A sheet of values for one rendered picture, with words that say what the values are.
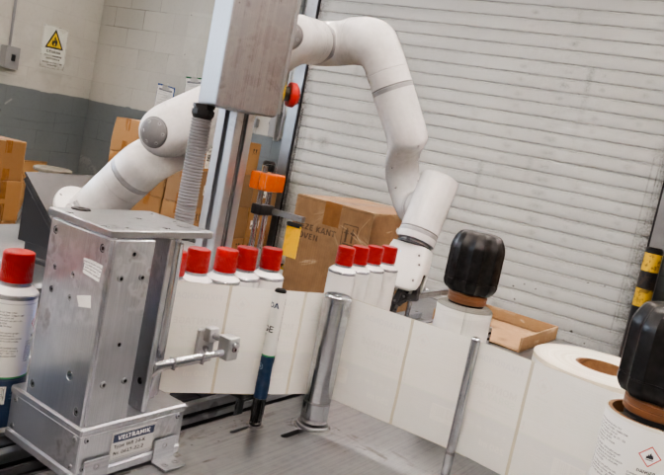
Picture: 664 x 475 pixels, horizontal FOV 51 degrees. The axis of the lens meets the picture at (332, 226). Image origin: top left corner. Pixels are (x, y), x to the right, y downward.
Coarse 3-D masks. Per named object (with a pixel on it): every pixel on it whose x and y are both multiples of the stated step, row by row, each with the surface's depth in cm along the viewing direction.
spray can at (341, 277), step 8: (344, 248) 127; (352, 248) 128; (336, 256) 129; (344, 256) 127; (352, 256) 128; (336, 264) 128; (344, 264) 127; (352, 264) 128; (328, 272) 129; (336, 272) 127; (344, 272) 127; (352, 272) 128; (328, 280) 128; (336, 280) 127; (344, 280) 127; (352, 280) 128; (328, 288) 128; (336, 288) 127; (344, 288) 127; (352, 288) 129
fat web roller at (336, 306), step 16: (336, 304) 93; (320, 320) 94; (336, 320) 93; (320, 336) 94; (336, 336) 94; (320, 352) 94; (336, 352) 94; (320, 368) 94; (336, 368) 95; (320, 384) 94; (304, 400) 96; (320, 400) 94; (304, 416) 95; (320, 416) 95; (320, 432) 95
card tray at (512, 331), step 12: (492, 312) 217; (504, 312) 215; (492, 324) 207; (504, 324) 211; (516, 324) 212; (528, 324) 210; (540, 324) 208; (492, 336) 192; (504, 336) 195; (516, 336) 198; (528, 336) 184; (540, 336) 193; (552, 336) 203; (516, 348) 184; (528, 348) 187
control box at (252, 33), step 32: (224, 0) 105; (256, 0) 100; (288, 0) 101; (224, 32) 101; (256, 32) 101; (288, 32) 102; (224, 64) 100; (256, 64) 101; (288, 64) 103; (224, 96) 101; (256, 96) 102
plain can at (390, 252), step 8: (384, 248) 140; (392, 248) 140; (384, 256) 140; (392, 256) 140; (384, 264) 140; (392, 264) 141; (384, 272) 140; (392, 272) 140; (384, 280) 140; (392, 280) 140; (384, 288) 140; (392, 288) 141; (384, 296) 140; (384, 304) 141
